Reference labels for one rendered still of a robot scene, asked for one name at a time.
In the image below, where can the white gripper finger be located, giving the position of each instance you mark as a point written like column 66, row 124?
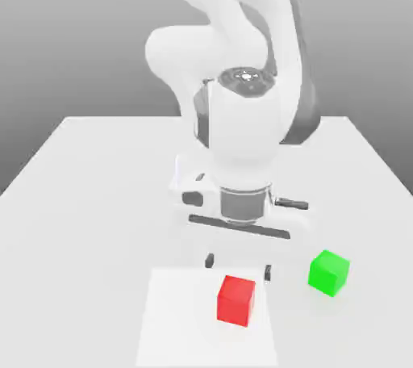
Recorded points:
column 209, row 260
column 267, row 272

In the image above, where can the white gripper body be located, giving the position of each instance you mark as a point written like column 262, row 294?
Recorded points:
column 238, row 226

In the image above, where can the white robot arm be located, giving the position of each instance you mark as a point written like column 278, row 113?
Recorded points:
column 245, row 135

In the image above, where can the small red cube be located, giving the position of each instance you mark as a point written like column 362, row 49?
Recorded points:
column 235, row 301

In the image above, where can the small green cube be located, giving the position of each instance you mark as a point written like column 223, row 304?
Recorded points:
column 328, row 272

